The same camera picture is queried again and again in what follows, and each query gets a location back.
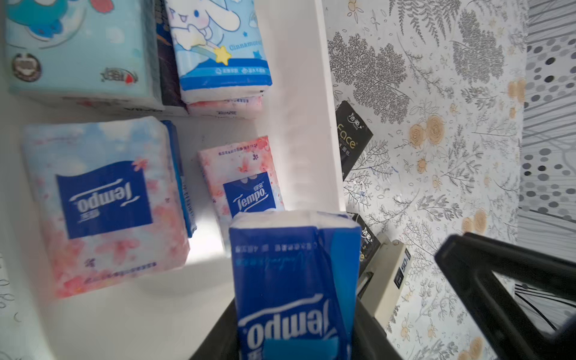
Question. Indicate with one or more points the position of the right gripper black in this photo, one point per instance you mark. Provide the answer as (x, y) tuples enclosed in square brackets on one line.
[(494, 280)]

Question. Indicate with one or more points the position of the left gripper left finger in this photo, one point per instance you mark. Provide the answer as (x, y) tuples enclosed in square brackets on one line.
[(222, 342)]

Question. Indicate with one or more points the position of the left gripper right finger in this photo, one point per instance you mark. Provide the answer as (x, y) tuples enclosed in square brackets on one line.
[(369, 341)]

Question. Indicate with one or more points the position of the grey black stapler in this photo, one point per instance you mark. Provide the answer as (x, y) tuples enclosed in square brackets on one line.
[(380, 285)]

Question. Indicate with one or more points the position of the black long tissue pack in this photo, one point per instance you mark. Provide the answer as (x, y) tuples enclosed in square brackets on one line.
[(370, 244)]

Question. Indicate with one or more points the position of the blue Tempo tissue pack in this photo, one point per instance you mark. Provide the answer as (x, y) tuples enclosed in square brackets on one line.
[(295, 275)]

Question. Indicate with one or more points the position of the white blue tissue pack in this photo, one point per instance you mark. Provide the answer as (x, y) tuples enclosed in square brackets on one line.
[(240, 177)]

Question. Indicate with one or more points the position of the small black tissue pack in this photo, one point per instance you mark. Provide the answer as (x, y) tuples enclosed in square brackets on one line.
[(353, 136)]

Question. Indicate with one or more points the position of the pink Tempo tissue pack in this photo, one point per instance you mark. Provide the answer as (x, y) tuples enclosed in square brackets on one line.
[(108, 200)]

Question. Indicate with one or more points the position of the pink white Tempo pack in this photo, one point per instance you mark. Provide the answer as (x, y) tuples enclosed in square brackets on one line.
[(241, 108)]

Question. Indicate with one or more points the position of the light blue tissue pack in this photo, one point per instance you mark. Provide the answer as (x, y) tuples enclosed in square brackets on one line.
[(219, 50)]

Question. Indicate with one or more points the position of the teal cartoon tissue pack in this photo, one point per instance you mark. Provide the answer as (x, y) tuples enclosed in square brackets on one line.
[(88, 52)]

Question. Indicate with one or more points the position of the white plastic storage box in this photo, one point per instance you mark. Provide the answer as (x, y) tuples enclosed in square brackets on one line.
[(168, 315)]

